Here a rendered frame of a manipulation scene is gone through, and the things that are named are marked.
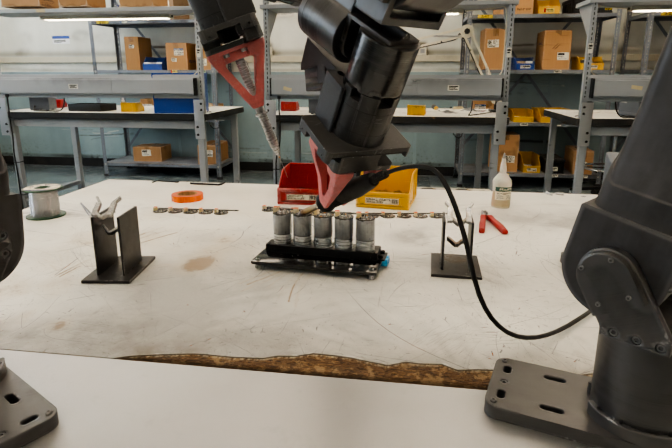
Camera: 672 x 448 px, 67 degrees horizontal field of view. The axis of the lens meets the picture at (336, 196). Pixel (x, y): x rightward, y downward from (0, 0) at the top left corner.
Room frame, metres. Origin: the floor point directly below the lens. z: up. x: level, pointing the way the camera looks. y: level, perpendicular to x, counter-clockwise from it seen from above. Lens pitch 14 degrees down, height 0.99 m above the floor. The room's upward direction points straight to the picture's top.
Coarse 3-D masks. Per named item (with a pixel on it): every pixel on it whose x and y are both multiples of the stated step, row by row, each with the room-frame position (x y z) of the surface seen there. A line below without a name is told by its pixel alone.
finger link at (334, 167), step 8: (336, 160) 0.48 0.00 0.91; (344, 160) 0.48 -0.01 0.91; (352, 160) 0.48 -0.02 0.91; (360, 160) 0.49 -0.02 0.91; (368, 160) 0.49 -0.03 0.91; (376, 160) 0.50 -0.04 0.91; (384, 160) 0.52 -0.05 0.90; (336, 168) 0.48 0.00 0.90; (344, 168) 0.48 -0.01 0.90; (352, 168) 0.49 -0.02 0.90; (360, 168) 0.49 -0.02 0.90; (368, 168) 0.50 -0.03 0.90; (376, 168) 0.51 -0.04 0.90; (384, 168) 0.51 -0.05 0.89
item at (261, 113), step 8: (240, 64) 0.61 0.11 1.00; (240, 72) 0.61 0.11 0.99; (248, 72) 0.62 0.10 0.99; (248, 80) 0.61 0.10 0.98; (248, 88) 0.62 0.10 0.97; (256, 112) 0.62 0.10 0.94; (264, 112) 0.62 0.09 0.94; (264, 120) 0.62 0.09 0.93; (264, 128) 0.62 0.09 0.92; (272, 128) 0.63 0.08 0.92; (272, 136) 0.62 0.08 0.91; (272, 144) 0.62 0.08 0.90
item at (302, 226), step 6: (294, 216) 0.63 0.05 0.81; (306, 216) 0.63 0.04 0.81; (294, 222) 0.63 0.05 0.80; (300, 222) 0.62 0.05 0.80; (306, 222) 0.62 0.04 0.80; (294, 228) 0.63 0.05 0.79; (300, 228) 0.62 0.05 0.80; (306, 228) 0.62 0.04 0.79; (294, 234) 0.63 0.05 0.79; (300, 234) 0.62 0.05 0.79; (306, 234) 0.62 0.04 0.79; (294, 240) 0.63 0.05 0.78; (300, 240) 0.62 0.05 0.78; (306, 240) 0.62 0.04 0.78
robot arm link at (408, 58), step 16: (352, 16) 0.48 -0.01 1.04; (368, 16) 0.49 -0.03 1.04; (352, 32) 0.49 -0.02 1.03; (368, 32) 0.46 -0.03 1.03; (384, 32) 0.46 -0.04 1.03; (400, 32) 0.46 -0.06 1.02; (352, 48) 0.50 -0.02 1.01; (368, 48) 0.46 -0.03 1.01; (384, 48) 0.45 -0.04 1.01; (400, 48) 0.45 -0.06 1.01; (416, 48) 0.46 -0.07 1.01; (352, 64) 0.47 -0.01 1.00; (368, 64) 0.46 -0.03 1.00; (384, 64) 0.45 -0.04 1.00; (400, 64) 0.46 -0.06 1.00; (352, 80) 0.47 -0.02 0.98; (368, 80) 0.46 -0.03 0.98; (384, 80) 0.46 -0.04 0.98; (400, 80) 0.47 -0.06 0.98; (384, 96) 0.47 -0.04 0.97
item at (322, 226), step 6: (318, 222) 0.62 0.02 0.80; (324, 222) 0.62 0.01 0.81; (330, 222) 0.62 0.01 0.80; (318, 228) 0.62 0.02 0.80; (324, 228) 0.62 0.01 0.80; (330, 228) 0.62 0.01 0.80; (318, 234) 0.62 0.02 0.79; (324, 234) 0.62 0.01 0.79; (330, 234) 0.62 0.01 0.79; (318, 240) 0.62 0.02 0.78; (324, 240) 0.62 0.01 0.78; (330, 240) 0.62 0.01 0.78; (318, 246) 0.62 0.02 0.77; (324, 246) 0.62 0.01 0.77; (330, 246) 0.62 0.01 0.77
